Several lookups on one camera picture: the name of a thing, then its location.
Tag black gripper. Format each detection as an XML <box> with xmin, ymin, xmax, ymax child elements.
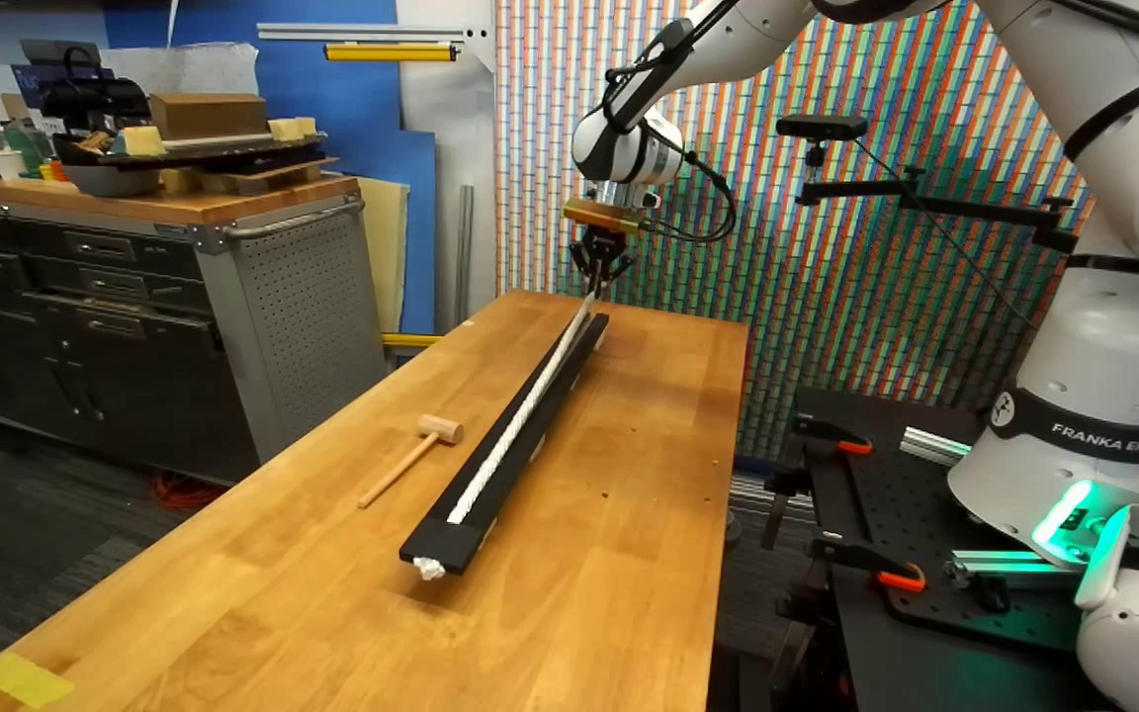
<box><xmin>570</xmin><ymin>231</ymin><xmax>629</xmax><ymax>296</ymax></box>

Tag white rope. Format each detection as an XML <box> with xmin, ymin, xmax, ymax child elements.
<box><xmin>443</xmin><ymin>290</ymin><xmax>603</xmax><ymax>532</ymax></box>

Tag long black board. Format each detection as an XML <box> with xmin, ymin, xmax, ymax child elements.
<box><xmin>401</xmin><ymin>311</ymin><xmax>609</xmax><ymax>583</ymax></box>

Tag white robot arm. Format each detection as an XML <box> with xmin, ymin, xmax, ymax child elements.
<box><xmin>947</xmin><ymin>0</ymin><xmax>1139</xmax><ymax>712</ymax></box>

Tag small wooden mallet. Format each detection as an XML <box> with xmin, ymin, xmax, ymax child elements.
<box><xmin>355</xmin><ymin>416</ymin><xmax>464</xmax><ymax>512</ymax></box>

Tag black mounting plate with clamps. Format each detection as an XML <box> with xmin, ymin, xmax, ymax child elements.
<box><xmin>761</xmin><ymin>388</ymin><xmax>1129</xmax><ymax>712</ymax></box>

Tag yellow level bar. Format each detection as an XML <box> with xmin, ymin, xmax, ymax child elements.
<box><xmin>324</xmin><ymin>42</ymin><xmax>454</xmax><ymax>62</ymax></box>

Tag grey tool cabinet wood top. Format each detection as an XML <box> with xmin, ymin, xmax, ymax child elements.
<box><xmin>0</xmin><ymin>91</ymin><xmax>393</xmax><ymax>488</ymax></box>

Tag yellow tape patch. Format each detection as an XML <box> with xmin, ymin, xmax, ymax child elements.
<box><xmin>0</xmin><ymin>652</ymin><xmax>74</xmax><ymax>712</ymax></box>

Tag black camera on boom arm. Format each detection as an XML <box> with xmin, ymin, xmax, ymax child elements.
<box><xmin>774</xmin><ymin>116</ymin><xmax>1076</xmax><ymax>255</ymax></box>

